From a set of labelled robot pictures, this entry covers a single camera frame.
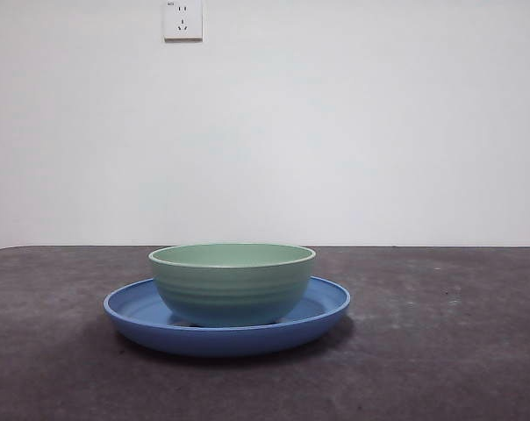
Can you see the green bowl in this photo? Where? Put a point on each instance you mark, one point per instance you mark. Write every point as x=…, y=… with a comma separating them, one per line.
x=234, y=289

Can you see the blue plate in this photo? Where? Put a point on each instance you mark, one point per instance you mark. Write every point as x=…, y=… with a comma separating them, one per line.
x=203, y=343

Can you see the white wall socket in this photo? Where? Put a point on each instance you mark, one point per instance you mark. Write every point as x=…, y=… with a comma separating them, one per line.
x=182, y=22

